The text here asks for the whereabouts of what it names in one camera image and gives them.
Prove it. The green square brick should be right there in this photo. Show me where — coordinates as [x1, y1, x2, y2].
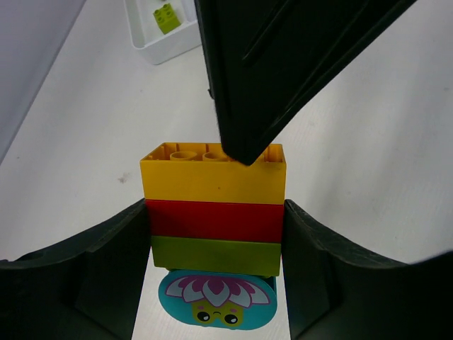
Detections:
[153, 3, 181, 35]

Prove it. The long yellow brick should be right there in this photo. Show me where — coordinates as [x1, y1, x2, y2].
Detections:
[139, 142, 287, 205]

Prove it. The white compartment sorting tray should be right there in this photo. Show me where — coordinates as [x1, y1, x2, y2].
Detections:
[125, 1, 201, 65]

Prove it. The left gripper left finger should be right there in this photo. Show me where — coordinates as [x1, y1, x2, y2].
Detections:
[1, 200, 151, 339]

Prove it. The long green brick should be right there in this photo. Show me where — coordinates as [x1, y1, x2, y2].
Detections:
[151, 236, 281, 277]

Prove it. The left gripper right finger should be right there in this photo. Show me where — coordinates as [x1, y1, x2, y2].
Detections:
[282, 200, 452, 339]

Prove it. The long red brick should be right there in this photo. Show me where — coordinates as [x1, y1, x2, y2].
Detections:
[145, 200, 285, 243]

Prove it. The teal flower face brick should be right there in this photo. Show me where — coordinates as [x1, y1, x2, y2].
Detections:
[158, 270, 277, 330]

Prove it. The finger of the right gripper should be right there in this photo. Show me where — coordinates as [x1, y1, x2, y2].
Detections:
[195, 0, 411, 165]

